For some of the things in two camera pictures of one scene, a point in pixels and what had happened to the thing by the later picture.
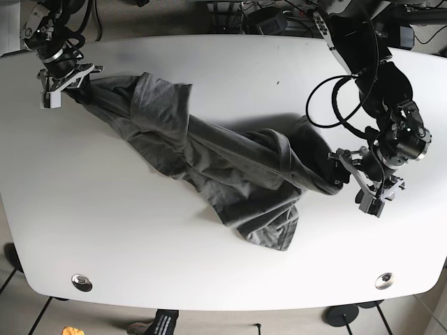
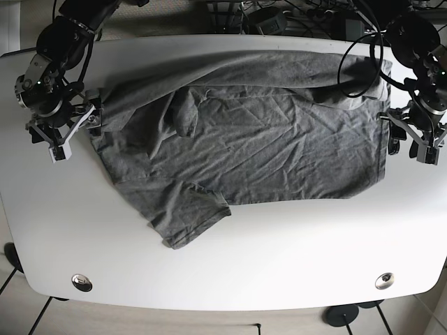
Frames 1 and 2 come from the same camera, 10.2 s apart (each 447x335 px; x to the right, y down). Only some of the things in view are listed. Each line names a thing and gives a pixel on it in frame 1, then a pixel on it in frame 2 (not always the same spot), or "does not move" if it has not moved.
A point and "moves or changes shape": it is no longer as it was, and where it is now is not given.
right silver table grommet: x=383 y=280 does not move
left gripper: x=51 y=97 to x=61 y=149
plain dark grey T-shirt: x=250 y=183 moves or changes shape
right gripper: x=375 y=195 to x=427 y=151
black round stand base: x=340 y=315 does not move
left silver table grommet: x=82 y=282 does not move
